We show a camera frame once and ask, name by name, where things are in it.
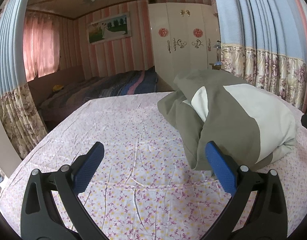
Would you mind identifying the white and grey large garment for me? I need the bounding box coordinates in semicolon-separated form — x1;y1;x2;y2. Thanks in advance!
157;69;297;171

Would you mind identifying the white board panel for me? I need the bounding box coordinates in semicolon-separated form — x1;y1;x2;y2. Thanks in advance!
0;120;22;178

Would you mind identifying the blue floral right curtain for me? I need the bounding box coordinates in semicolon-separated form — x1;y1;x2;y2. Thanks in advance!
215;0;307;111

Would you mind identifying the blue floral curtain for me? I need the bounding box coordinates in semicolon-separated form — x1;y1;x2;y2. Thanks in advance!
215;0;307;111
0;0;47;159

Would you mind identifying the pink floral bed sheet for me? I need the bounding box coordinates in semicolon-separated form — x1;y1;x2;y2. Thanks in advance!
0;89;307;240

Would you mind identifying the far bed striped blanket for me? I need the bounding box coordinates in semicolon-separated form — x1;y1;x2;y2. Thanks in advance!
28;67;158;132

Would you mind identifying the blue floral left curtain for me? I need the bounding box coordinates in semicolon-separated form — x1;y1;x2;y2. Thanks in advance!
0;0;47;159

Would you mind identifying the yellow item on far bed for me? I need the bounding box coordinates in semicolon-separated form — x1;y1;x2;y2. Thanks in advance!
53;85;64;92

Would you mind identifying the white wardrobe with decals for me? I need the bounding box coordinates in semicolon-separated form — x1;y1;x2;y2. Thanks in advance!
149;2;220;92

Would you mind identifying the pink window curtain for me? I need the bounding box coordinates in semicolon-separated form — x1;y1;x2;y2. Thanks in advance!
23;12;60;82

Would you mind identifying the framed landscape wall picture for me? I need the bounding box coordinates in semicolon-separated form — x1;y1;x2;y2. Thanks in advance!
87;12;132;44

